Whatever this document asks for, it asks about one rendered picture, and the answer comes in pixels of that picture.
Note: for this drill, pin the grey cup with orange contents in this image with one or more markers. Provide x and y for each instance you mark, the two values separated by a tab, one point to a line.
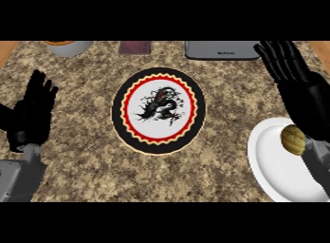
68	47

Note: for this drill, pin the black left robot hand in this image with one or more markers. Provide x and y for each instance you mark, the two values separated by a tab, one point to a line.
31	114

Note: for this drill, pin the dark maroon flat object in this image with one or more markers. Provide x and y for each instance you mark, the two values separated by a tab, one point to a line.
134	47

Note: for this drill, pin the plain white plate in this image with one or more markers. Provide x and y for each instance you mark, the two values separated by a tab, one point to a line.
280	164

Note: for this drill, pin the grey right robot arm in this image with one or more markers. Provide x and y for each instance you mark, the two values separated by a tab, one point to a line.
326	166

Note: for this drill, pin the grey flat appliance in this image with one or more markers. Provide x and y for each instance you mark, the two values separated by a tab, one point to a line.
221	50

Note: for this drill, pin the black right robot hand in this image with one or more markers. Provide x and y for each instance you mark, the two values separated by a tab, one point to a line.
308	95

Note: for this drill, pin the black red patterned plate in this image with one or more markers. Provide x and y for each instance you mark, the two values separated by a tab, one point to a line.
158	110

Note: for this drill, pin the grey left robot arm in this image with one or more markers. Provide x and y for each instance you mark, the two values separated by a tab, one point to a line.
15	177

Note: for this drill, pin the yellow-green squash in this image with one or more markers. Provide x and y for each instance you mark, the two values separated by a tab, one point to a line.
294	140

